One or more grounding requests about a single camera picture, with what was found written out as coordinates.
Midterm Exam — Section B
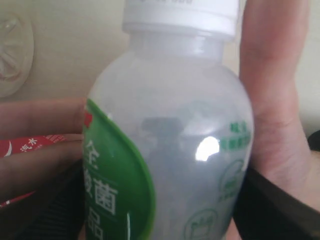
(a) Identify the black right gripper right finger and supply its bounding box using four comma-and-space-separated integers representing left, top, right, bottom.
233, 167, 320, 240

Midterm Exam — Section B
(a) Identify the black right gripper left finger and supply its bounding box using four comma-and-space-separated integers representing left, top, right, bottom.
0, 162, 85, 240

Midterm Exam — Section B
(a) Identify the white green yogurt bottle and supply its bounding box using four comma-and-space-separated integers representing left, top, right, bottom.
83, 0, 254, 240

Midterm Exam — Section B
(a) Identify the clear cola bottle red label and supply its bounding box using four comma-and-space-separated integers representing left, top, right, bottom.
0, 13, 85, 209

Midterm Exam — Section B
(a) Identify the black sleeved forearm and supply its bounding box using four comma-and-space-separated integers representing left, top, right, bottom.
307, 130, 320, 152

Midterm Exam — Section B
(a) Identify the person's open bare hand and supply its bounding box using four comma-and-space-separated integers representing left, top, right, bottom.
0, 0, 312, 240

